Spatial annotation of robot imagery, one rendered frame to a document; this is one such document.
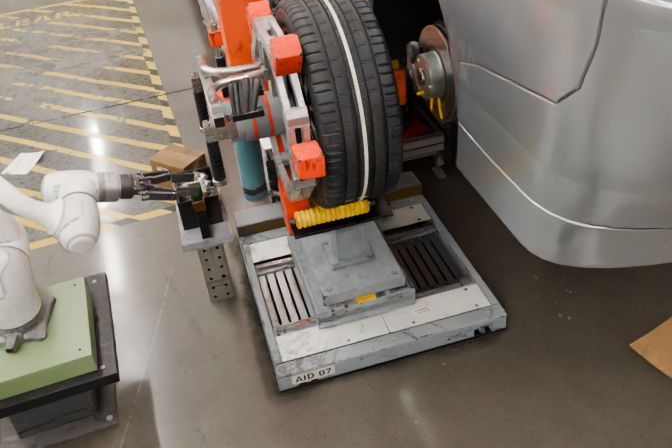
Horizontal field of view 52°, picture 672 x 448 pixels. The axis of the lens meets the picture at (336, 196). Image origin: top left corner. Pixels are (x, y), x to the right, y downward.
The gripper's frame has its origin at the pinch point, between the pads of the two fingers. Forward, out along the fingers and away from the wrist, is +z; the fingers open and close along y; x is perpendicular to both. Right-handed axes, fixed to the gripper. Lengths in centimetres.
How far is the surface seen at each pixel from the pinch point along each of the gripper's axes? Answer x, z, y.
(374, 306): 41, 65, -19
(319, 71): -46, 29, -21
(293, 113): -34.1, 22.5, -22.2
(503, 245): 36, 133, 3
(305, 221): 9.0, 36.4, -11.1
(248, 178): 6.2, 23.4, 12.9
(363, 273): 33, 62, -11
